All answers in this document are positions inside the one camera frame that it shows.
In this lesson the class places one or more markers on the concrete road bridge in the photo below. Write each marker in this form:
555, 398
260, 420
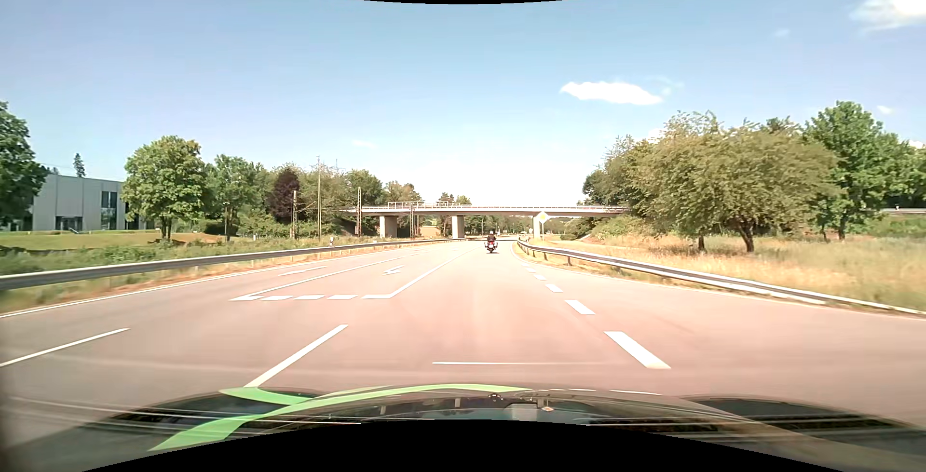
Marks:
463, 210

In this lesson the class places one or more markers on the person on motorcycle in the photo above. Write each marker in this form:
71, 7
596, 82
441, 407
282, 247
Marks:
491, 242

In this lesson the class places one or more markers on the yellow diamond road sign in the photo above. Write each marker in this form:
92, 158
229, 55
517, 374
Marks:
542, 218

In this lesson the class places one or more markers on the grey asphalt road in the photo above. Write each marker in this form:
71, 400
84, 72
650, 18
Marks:
463, 313

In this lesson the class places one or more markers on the row of railway masts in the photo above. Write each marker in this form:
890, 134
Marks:
319, 204

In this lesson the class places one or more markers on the road markings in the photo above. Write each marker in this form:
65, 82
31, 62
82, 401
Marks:
636, 349

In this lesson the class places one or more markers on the row of trees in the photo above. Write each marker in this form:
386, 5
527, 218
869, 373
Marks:
752, 168
239, 193

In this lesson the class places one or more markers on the dry grass verge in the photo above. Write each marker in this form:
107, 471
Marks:
810, 262

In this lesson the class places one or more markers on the green grass verge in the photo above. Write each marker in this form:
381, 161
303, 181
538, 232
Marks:
87, 249

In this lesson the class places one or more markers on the grey flat-roofed building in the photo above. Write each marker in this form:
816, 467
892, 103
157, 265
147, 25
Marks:
76, 204

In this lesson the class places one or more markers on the tall dark tree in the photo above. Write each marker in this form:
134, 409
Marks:
16, 165

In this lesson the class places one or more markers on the grey metal guard rail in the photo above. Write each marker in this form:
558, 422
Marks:
651, 266
181, 262

